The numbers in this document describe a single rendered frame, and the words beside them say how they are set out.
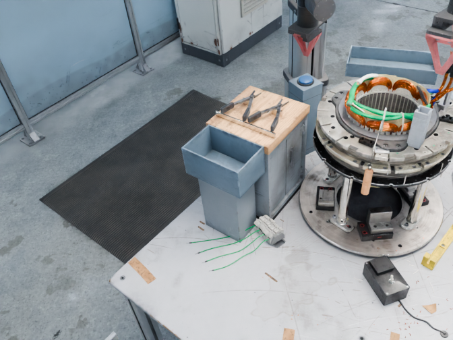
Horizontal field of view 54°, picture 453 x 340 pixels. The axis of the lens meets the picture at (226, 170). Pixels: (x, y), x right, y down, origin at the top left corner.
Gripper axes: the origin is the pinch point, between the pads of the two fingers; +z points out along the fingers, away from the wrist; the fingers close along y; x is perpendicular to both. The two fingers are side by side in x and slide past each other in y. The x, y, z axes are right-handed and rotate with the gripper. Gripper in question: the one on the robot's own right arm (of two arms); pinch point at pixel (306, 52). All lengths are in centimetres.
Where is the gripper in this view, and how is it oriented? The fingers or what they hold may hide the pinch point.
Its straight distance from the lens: 132.5
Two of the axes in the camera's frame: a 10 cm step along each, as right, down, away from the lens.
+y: 6.2, -6.0, 5.1
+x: -7.8, -4.0, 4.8
